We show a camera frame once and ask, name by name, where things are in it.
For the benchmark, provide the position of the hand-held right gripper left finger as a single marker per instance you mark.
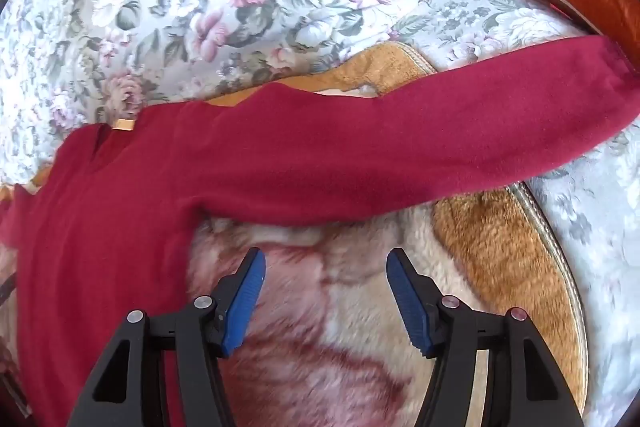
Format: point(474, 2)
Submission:
point(245, 302)

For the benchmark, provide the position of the plush flower-print blanket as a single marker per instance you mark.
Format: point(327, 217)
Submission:
point(350, 307)

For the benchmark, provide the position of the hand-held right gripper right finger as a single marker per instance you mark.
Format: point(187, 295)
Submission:
point(407, 297)

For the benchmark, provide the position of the red sweater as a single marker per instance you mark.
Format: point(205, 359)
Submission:
point(300, 147)

